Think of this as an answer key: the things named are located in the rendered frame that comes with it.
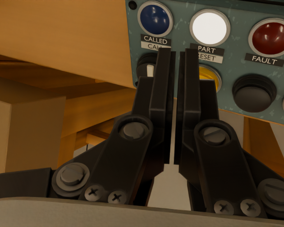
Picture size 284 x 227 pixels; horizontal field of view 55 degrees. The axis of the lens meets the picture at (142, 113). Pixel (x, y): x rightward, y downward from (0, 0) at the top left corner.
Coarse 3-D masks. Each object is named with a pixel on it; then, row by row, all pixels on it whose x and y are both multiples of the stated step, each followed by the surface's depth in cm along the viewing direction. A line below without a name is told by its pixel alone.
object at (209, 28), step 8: (200, 16) 16; (208, 16) 16; (216, 16) 16; (200, 24) 16; (208, 24) 16; (216, 24) 16; (224, 24) 16; (200, 32) 16; (208, 32) 16; (216, 32) 16; (224, 32) 16; (200, 40) 17; (208, 40) 17; (216, 40) 17
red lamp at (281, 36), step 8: (264, 24) 15; (272, 24) 15; (280, 24) 15; (256, 32) 15; (264, 32) 15; (272, 32) 15; (280, 32) 15; (256, 40) 16; (264, 40) 15; (272, 40) 15; (280, 40) 15; (256, 48) 16; (264, 48) 16; (272, 48) 15; (280, 48) 15
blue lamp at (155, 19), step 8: (144, 8) 17; (152, 8) 17; (160, 8) 17; (144, 16) 17; (152, 16) 17; (160, 16) 17; (168, 16) 17; (144, 24) 18; (152, 24) 17; (160, 24) 17; (168, 24) 17; (152, 32) 18; (160, 32) 18
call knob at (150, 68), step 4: (152, 56) 19; (144, 60) 19; (148, 60) 19; (152, 60) 19; (140, 64) 20; (144, 64) 19; (148, 64) 19; (152, 64) 19; (136, 68) 20; (140, 68) 20; (144, 68) 19; (148, 68) 19; (152, 68) 19; (136, 72) 20; (140, 72) 20; (144, 72) 20; (148, 72) 19; (152, 72) 19; (144, 76) 20; (148, 76) 20; (152, 76) 19
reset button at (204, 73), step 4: (200, 68) 18; (204, 68) 18; (200, 72) 18; (204, 72) 18; (208, 72) 18; (200, 76) 18; (204, 76) 18; (208, 76) 18; (212, 76) 18; (216, 80) 18; (216, 84) 18; (216, 88) 18
